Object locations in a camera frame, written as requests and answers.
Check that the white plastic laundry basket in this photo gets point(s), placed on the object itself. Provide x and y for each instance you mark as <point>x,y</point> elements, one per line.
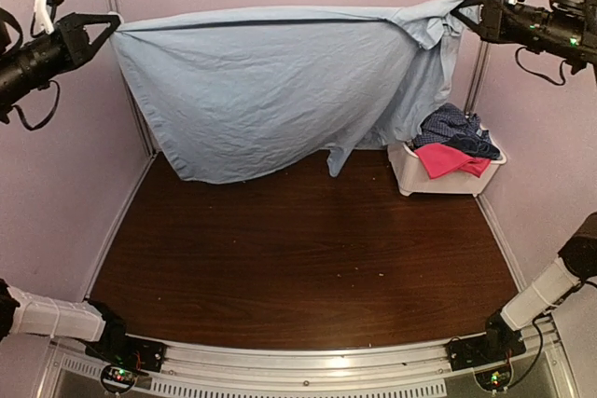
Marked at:
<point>412,178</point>

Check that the light blue printed t-shirt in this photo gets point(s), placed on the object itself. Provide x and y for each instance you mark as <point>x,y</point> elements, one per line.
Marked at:
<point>232,95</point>

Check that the navy blue garment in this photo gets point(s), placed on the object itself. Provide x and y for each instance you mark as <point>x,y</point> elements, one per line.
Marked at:
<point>474,147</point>

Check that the right aluminium frame post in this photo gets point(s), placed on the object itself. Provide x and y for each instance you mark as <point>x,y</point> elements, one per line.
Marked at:
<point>479,70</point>

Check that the front aluminium frame rail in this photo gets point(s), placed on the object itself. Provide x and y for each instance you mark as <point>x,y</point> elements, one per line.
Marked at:
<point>412,370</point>

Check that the aluminium frame post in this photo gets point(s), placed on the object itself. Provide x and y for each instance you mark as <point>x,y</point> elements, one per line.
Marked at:
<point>131,84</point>
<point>479,70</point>

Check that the pink garment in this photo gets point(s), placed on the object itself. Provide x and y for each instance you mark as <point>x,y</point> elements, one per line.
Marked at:
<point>440,160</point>

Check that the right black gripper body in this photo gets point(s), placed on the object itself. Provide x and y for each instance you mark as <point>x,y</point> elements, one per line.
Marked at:
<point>500,30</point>

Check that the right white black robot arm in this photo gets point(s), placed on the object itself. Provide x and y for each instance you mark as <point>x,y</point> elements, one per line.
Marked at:
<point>567,30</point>

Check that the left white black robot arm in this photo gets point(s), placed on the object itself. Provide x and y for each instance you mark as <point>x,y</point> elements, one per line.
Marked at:
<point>26,67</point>

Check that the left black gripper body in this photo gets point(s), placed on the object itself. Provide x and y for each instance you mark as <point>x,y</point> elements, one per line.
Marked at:
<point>71,52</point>

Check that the blue dotted shirt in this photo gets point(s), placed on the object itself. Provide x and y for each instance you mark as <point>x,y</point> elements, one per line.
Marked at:
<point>448,120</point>

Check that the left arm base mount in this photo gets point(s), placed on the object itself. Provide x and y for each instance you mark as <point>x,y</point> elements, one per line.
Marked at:
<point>127,361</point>

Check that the left aluminium frame post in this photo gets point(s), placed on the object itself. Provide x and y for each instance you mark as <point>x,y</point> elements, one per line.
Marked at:
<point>131,84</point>

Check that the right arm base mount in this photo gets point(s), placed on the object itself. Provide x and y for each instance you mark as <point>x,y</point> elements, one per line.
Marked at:
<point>485,356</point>

